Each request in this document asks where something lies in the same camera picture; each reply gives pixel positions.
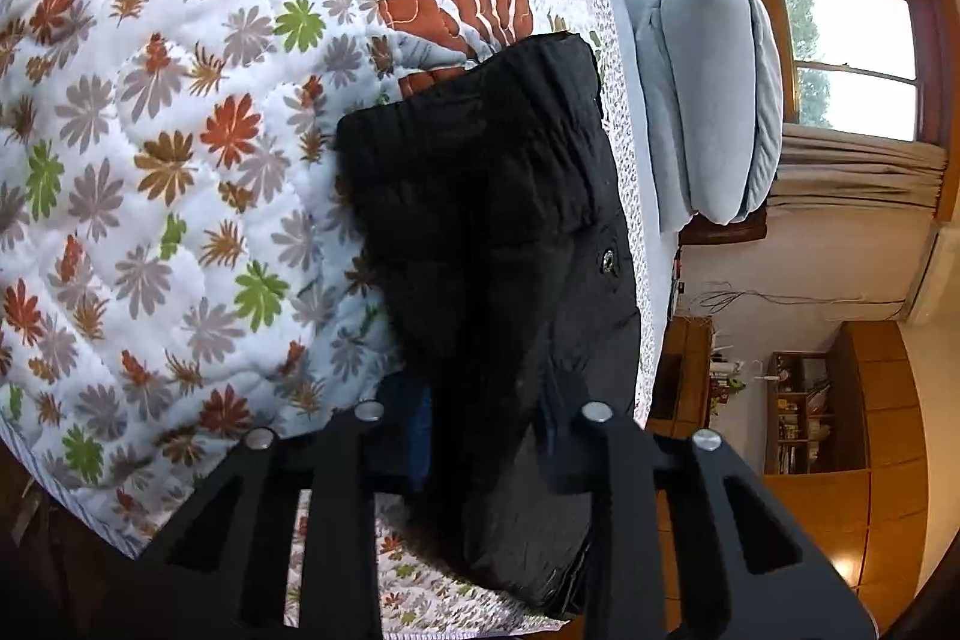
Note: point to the light blue pillow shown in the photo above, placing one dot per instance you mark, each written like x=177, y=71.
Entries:
x=660, y=123

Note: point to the white desk lamp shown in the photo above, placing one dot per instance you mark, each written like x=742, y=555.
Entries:
x=765, y=377

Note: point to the black pants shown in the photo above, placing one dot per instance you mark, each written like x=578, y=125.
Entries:
x=487, y=250

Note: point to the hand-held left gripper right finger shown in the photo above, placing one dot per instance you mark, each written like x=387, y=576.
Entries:
x=600, y=460

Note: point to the white air conditioner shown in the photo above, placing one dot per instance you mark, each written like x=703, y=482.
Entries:
x=937, y=272

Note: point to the wooden wardrobe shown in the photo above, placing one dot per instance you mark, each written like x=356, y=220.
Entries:
x=885, y=430

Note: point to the folded light blue duvet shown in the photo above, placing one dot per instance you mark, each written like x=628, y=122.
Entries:
x=720, y=100

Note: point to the light blue bed sheet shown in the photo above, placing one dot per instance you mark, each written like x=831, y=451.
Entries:
x=651, y=280

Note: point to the dark nightstand with gadgets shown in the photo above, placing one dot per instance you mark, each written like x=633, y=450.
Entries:
x=680, y=284

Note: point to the floral quilted bedspread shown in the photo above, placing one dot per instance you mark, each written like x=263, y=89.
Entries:
x=187, y=123

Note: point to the wooden desk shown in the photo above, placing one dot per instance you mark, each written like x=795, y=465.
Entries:
x=686, y=377

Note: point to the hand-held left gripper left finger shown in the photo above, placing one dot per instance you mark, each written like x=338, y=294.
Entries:
x=416, y=437

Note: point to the wooden window behind bed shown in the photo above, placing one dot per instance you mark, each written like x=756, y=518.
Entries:
x=847, y=40

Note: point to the wooden wall shelf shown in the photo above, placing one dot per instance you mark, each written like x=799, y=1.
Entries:
x=806, y=415

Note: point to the beige patterned curtain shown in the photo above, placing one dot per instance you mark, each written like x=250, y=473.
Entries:
x=855, y=171

